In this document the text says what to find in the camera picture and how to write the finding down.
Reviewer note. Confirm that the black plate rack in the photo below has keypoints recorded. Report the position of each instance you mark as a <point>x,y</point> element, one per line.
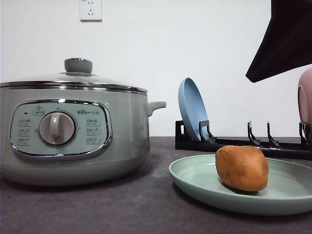
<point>301,149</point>

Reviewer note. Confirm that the pink plate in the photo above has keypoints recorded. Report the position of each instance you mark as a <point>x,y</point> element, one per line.
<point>305,101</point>

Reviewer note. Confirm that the white wall socket left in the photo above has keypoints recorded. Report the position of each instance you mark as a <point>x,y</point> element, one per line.
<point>90,11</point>

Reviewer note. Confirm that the brown potato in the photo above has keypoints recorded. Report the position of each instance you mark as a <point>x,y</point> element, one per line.
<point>243,167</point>

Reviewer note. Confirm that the green plate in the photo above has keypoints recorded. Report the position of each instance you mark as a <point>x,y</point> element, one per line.
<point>196,181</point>

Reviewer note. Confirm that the green electric steamer pot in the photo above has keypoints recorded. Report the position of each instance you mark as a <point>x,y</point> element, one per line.
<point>70,136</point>

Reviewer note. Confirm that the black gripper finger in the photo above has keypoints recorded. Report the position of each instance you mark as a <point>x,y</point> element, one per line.
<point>287,44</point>

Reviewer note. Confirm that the blue plate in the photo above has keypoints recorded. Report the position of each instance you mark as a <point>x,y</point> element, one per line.
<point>192,107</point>

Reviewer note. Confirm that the glass steamer lid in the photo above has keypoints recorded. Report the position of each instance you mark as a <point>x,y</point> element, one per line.
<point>78,75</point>

